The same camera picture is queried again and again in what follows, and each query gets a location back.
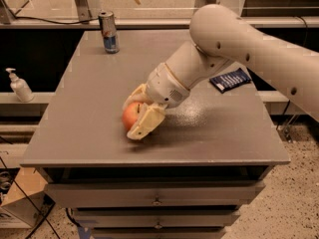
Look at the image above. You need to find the white pump dispenser bottle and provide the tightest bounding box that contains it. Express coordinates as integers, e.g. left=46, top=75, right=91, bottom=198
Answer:
left=6, top=68, right=34, bottom=103

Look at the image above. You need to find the blue snack packet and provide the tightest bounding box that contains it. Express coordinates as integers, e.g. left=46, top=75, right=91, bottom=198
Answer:
left=209, top=68, right=251, bottom=94

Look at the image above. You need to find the black floor cable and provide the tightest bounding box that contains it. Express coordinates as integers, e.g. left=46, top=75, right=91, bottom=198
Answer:
left=0, top=136, right=63, bottom=239

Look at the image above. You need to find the cardboard box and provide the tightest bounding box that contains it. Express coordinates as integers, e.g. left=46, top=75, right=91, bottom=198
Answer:
left=0, top=167, right=47, bottom=228

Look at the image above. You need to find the grey drawer cabinet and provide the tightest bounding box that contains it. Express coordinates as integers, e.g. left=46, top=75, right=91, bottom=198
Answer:
left=23, top=30, right=289, bottom=239

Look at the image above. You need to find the silver blue drink can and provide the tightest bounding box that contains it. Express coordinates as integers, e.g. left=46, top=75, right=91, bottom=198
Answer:
left=99, top=11, right=120, bottom=54

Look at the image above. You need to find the red apple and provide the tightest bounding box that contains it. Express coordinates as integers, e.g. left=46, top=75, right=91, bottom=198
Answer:
left=122, top=102, right=143, bottom=130

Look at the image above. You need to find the black cable on ledge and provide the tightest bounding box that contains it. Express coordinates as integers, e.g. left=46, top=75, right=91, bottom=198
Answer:
left=0, top=0, right=100, bottom=26

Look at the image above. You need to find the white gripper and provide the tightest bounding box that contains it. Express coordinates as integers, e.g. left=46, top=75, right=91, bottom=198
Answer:
left=123, top=63, right=190, bottom=140

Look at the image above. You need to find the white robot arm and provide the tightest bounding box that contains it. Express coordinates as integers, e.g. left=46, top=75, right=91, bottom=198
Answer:
left=124, top=4, right=319, bottom=140

